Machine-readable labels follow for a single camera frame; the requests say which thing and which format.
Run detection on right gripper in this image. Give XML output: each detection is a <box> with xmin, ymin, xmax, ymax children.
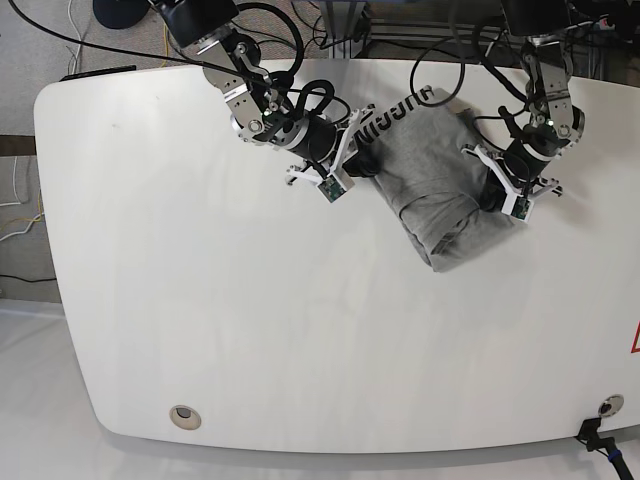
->
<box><xmin>285</xmin><ymin>105</ymin><xmax>381</xmax><ymax>203</ymax></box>

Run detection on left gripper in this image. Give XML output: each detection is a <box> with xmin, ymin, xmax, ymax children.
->
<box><xmin>461</xmin><ymin>144</ymin><xmax>564</xmax><ymax>222</ymax></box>

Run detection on grey t-shirt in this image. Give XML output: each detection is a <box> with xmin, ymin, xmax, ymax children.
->
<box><xmin>356</xmin><ymin>86</ymin><xmax>518</xmax><ymax>273</ymax></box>

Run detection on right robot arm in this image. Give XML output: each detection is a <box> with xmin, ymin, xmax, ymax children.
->
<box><xmin>151</xmin><ymin>1</ymin><xmax>381</xmax><ymax>203</ymax></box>

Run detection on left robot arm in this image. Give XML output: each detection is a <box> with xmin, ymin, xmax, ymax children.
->
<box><xmin>470</xmin><ymin>1</ymin><xmax>585</xmax><ymax>222</ymax></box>

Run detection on red warning triangle sticker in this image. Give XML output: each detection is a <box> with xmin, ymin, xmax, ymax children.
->
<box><xmin>630</xmin><ymin>323</ymin><xmax>640</xmax><ymax>354</ymax></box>

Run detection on silver table grommet right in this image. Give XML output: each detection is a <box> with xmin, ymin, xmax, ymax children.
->
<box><xmin>598</xmin><ymin>394</ymin><xmax>624</xmax><ymax>418</ymax></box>

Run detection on silver table grommet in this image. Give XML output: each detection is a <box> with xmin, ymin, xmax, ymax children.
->
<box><xmin>598</xmin><ymin>394</ymin><xmax>624</xmax><ymax>418</ymax></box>
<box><xmin>169</xmin><ymin>405</ymin><xmax>202</xmax><ymax>431</ymax></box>

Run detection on dark blue round base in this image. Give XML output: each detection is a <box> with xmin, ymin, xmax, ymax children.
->
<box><xmin>92</xmin><ymin>0</ymin><xmax>151</xmax><ymax>30</ymax></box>

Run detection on silver table grommet left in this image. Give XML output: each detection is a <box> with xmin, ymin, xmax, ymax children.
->
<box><xmin>169</xmin><ymin>405</ymin><xmax>202</xmax><ymax>431</ymax></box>

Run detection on aluminium frame stand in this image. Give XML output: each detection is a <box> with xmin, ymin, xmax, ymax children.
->
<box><xmin>318</xmin><ymin>1</ymin><xmax>370</xmax><ymax>60</ymax></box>

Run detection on black clamp with cable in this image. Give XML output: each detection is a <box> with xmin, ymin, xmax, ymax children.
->
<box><xmin>575</xmin><ymin>418</ymin><xmax>634</xmax><ymax>480</ymax></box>

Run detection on white cable on floor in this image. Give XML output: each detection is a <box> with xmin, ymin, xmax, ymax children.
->
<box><xmin>66</xmin><ymin>0</ymin><xmax>84</xmax><ymax>74</ymax></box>

